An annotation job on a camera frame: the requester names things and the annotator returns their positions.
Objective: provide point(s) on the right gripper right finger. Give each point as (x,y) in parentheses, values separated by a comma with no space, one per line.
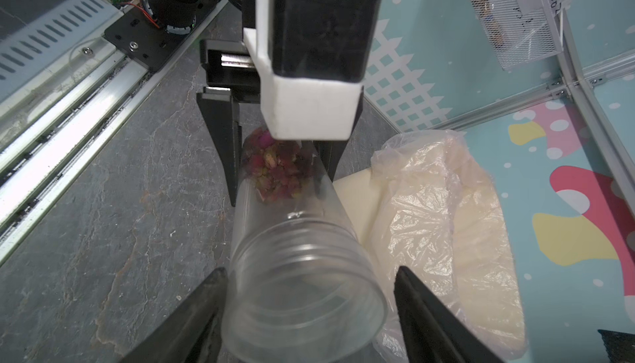
(431,333)

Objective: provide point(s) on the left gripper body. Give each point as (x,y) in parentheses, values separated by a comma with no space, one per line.
(228,65)

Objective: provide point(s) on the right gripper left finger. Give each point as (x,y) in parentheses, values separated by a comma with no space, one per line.
(192,333)

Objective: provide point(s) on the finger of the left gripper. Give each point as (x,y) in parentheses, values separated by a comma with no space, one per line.
(330,153)
(221,114)

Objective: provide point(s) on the clear plastic jar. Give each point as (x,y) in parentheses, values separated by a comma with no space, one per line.
(300,286)

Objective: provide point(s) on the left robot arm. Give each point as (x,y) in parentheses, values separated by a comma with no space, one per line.
(281,103)

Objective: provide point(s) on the dried flower tea in jar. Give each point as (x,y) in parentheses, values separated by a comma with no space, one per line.
(279,169)

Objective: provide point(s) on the cream trash bin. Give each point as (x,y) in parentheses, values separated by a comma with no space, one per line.
(450,231)

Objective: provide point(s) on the clear plastic bin liner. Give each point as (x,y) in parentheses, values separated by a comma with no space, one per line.
(412,155)

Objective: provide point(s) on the black plastic case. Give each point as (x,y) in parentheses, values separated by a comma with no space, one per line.
(620,347)

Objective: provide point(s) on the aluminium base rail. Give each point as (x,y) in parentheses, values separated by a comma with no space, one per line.
(69,80)

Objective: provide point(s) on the clear wire wall basket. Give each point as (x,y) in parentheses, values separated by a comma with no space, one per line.
(522,31)

